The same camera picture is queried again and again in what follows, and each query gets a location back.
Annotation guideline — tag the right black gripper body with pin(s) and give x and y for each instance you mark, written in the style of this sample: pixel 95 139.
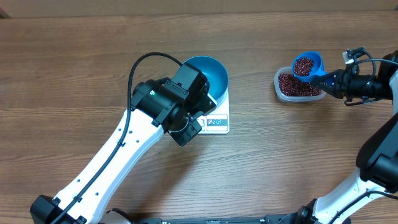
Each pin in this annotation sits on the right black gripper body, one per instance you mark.
pixel 347 85

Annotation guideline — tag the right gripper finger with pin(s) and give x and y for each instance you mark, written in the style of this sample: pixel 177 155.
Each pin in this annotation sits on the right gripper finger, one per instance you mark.
pixel 328 78
pixel 329 88

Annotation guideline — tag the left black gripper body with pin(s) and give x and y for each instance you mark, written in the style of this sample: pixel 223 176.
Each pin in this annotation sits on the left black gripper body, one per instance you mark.
pixel 185 135

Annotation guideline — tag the blue plastic measuring scoop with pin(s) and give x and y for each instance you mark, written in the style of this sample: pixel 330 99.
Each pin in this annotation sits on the blue plastic measuring scoop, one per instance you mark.
pixel 318 68

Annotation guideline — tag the teal metal bowl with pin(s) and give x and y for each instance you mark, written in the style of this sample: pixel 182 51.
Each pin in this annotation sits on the teal metal bowl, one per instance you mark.
pixel 216 74

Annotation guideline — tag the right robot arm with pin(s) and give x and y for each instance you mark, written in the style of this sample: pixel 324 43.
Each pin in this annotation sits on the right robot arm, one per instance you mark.
pixel 369 79

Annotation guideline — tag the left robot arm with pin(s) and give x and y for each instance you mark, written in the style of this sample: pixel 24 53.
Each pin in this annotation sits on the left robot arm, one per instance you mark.
pixel 155 108

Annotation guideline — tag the red beans in scoop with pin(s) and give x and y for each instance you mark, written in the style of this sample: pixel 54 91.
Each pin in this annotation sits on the red beans in scoop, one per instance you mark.
pixel 303 66

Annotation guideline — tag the white digital kitchen scale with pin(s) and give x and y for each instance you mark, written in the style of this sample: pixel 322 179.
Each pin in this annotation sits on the white digital kitchen scale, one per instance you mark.
pixel 218 121

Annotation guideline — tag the red adzuki beans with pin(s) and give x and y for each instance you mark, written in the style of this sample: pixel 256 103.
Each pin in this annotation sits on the red adzuki beans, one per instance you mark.
pixel 292 86

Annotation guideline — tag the clear plastic food container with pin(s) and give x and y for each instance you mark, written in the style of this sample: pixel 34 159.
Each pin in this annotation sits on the clear plastic food container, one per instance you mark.
pixel 292 99

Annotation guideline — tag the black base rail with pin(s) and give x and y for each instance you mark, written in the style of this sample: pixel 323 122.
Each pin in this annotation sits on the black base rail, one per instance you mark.
pixel 268 219

